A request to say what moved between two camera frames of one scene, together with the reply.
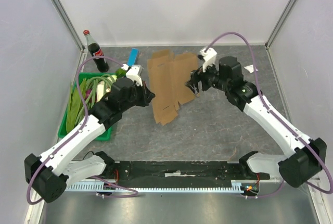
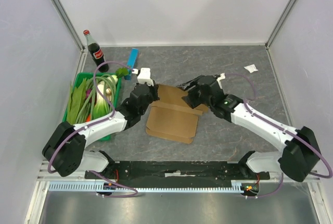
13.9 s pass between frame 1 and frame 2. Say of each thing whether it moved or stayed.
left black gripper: stayed
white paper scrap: stayed
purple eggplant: stayed
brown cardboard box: moved
